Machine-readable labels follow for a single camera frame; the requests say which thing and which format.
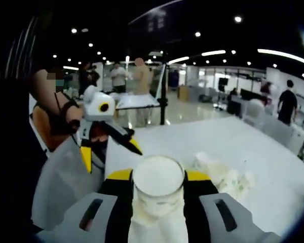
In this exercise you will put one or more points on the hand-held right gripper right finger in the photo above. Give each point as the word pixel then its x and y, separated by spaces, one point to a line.
pixel 218 220

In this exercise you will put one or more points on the person's left hand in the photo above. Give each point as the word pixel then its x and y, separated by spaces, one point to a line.
pixel 77 114

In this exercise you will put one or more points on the brown cardboard box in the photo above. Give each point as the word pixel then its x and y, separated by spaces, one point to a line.
pixel 183 93

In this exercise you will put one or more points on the operator in striped apron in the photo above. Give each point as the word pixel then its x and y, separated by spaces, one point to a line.
pixel 12 126

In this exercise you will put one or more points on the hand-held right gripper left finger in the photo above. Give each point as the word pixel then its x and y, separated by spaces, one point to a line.
pixel 91 220

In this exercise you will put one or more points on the dark display screen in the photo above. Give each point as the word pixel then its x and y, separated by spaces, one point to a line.
pixel 162 22

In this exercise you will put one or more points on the curved ceiling light strip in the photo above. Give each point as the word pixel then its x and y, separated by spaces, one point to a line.
pixel 288 56

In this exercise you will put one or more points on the light grey chair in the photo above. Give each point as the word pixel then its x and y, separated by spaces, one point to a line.
pixel 63 177

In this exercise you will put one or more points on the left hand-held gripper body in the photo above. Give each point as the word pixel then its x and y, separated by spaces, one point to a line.
pixel 93 111

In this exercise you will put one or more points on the plain white paper cup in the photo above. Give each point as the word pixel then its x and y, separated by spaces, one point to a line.
pixel 158 177

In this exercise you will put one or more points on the black display stand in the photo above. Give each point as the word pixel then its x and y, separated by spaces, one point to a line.
pixel 163 96

